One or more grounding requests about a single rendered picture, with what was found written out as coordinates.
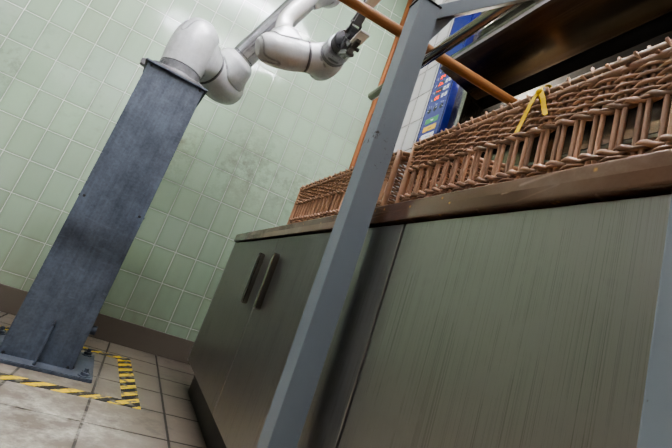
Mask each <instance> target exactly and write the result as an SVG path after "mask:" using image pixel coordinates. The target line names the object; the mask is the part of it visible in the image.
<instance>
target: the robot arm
mask: <svg viewBox="0 0 672 448"><path fill-rule="evenodd" d="M380 1H381V0H364V3H366V4H368V5H369V6H371V7H372V8H374V7H375V6H376V5H377V4H378V3H379V2H380ZM339 3H340V1H339V0H286V1H284V2H283V3H282V4H281V5H280V6H279V7H278V8H277V9H276V10H275V11H274V12H273V13H271V14H270V15H269V16H268V17H267V18H266V19H265V20H264V21H263V22H262V23H261V24H260V25H258V26H257V27H256V28H255V29H254V30H253V31H252V32H251V33H250V34H249V35H248V36H247V37H245V38H244V39H243V40H242V41H241V42H240V43H239V44H238V45H237V46H236V47H235V48H234V49H233V48H224V49H222V50H220V48H219V46H218V43H219V37H218V34H217V31H216V29H215V28H214V26H213V25H212V24H211V23H210V22H208V21H206V20H204V19H202V18H198V17H194V18H191V19H187V20H186V21H184V22H183V23H182V24H180V25H179V26H178V27H177V29H176V30H175V31H174V33H173V34H172V36H171V38H170V39H169V41H168V43H167V45H166V47H165V49H164V52H163V55H162V57H161V59H160V61H157V60H153V61H155V62H157V63H158V64H160V65H162V66H164V67H166V68H168V69H170V70H172V71H174V72H175V73H177V74H179V75H181V76H183V77H185V78H187V79H189V80H190V81H192V82H194V83H196V84H198V85H200V86H202V87H204V88H205V89H207V90H208V91H207V93H206V94H205V95H206V96H208V97H209V98H210V99H212V100H213V101H215V102H217V103H220V104H223V105H232V104H235V103H237V102H238V101H239V100H240V99H241V98H242V96H243V94H244V92H245V85H246V83H247V81H248V80H249V78H250V77H251V71H252V69H251V67H252V66H253V65H254V64H255V63H256V62H257V61H258V60H260V61H261V62H263V63H264V64H266V65H268V66H271V67H274V68H277V69H281V70H286V71H292V72H304V73H307V74H309V75H310V76H311V77H312V78H313V79H314V80H317V81H325V80H328V79H330V78H332V77H333V76H334V75H336V74H337V73H338V72H339V71H340V69H341V68H342V67H343V65H344V63H345V62H346V61H347V60H348V59H349V58H350V57H353V56H354V53H353V52H354V51H356V52H357V53H358V52H359V50H360V49H359V48H357V47H359V46H360V45H361V44H363V43H364V42H365V41H366V40H367V39H368V38H369V37H370V34H369V33H368V32H366V31H364V30H363V29H361V28H362V23H363V22H364V20H365V18H366V17H364V16H363V15H361V14H360V13H358V12H356V14H355V15H354V17H353V18H352V19H351V21H350V22H351V23H350V25H349V26H348V27H347V28H346V30H340V31H338V32H337V33H336V34H334V35H332V36H330V37H329V39H328V40H327V41H326V42H310V41H306V40H303V39H302V37H301V36H300V34H299V32H298V30H297V29H296V28H294V27H295V26H296V25H297V24H298V23H299V22H300V21H301V20H302V19H303V18H305V17H306V16H307V15H308V14H309V13H310V12H311V11H312V10H313V9H314V10H317V9H320V8H327V9H330V8H334V7H336V6H337V5H338V4H339ZM355 26H358V27H359V28H356V27H355Z"/></svg>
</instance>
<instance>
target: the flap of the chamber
mask: <svg viewBox="0 0 672 448"><path fill-rule="evenodd" d="M669 12H672V0H543V1H542V2H540V3H538V4H537V5H535V6H534V7H532V8H531V9H529V10H527V11H526V12H524V13H523V14H521V15H519V16H518V17H516V18H515V19H513V20H511V21H510V22H508V23H507V24H505V25H503V26H502V27H500V28H499V29H497V30H496V31H494V32H492V33H491V34H489V35H488V36H486V37H484V38H483V39H481V40H480V41H478V42H476V43H475V44H473V45H472V46H470V47H469V48H467V49H465V50H464V51H462V52H461V53H459V54H457V55H456V56H454V57H453V59H454V60H456V61H458V62H459V63H461V64H462V65H464V66H465V67H467V68H469V69H470V70H472V71H473V72H475V73H477V74H478V75H480V76H481V77H483V78H484V79H486V80H488V81H489V82H491V83H492V84H494V85H495V86H497V87H499V88H500V89H503V88H505V87H507V86H509V85H511V84H514V83H516V82H518V81H520V80H522V79H525V78H527V77H529V76H531V75H533V74H536V73H538V72H540V71H542V70H544V69H547V68H549V67H551V66H553V65H555V64H558V63H560V62H562V61H564V60H566V59H568V58H571V57H573V56H575V55H577V54H579V53H582V52H584V51H586V50H588V49H590V48H593V47H595V46H597V45H599V44H601V43H604V42H606V41H608V40H610V39H612V38H615V37H617V36H619V35H621V34H623V33H625V32H628V31H630V30H632V29H634V28H636V27H639V26H641V25H643V24H645V23H647V22H650V21H652V20H654V19H656V18H658V17H661V16H663V15H665V14H667V13H669ZM531 40H534V41H536V45H535V47H530V46H529V42H530V41H531ZM440 69H441V70H442V71H443V72H444V73H446V74H447V75H448V76H449V77H450V78H451V79H452V80H454V81H455V82H456V83H457V84H458V85H459V86H461V87H462V88H463V89H464V90H465V91H466V92H468V93H469V94H470V95H471V96H472V97H473V98H474V99H476V100H479V99H481V98H483V97H485V96H487V95H490V94H488V93H487V92H485V91H484V90H482V89H480V88H479V87H477V86H476V85H474V84H472V83H471V82H469V81H467V80H466V79H464V78H463V77H461V76H459V75H458V74H456V73H455V72H453V71H451V70H450V69H448V68H447V67H445V66H443V65H441V67H440Z"/></svg>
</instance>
